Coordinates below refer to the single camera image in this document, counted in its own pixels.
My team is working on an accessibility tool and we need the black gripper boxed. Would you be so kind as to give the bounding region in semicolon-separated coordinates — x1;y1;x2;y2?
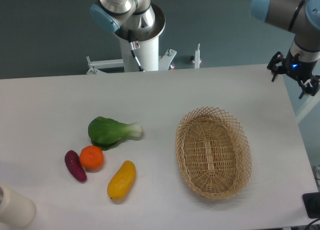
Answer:
266;48;320;99

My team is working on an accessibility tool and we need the yellow mango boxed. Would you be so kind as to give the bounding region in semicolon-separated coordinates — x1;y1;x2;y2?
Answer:
107;160;136;201

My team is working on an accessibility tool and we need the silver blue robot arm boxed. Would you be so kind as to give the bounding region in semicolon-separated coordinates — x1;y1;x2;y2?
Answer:
90;0;320;96

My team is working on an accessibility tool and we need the woven wicker basket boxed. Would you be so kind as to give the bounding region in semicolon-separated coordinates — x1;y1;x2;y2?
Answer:
175;107;252;201

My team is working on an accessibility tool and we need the black device at table edge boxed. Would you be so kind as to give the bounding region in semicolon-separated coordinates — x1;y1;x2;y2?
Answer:
302;192;320;219

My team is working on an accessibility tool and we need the green bok choy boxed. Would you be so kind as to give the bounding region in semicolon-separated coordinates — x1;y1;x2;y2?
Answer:
87;116;144;151

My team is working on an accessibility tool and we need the orange tangerine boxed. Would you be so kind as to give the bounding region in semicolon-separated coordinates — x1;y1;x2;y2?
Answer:
79;145;104;170

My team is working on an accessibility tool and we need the purple sweet potato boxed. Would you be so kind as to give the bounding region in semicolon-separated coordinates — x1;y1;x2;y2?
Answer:
64;150;87;183

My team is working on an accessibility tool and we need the cream cylindrical bottle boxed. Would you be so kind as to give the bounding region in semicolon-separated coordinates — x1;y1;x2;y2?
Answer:
0;183;36;228

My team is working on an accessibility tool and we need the white metal base frame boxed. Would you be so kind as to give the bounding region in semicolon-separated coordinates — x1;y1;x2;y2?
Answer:
86;43;202;75

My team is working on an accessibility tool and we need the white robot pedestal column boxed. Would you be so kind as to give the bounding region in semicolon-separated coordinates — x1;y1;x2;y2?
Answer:
114;3;166;72

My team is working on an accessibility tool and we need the black cable on pedestal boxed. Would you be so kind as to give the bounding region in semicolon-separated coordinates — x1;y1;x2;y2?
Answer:
127;29;146;73

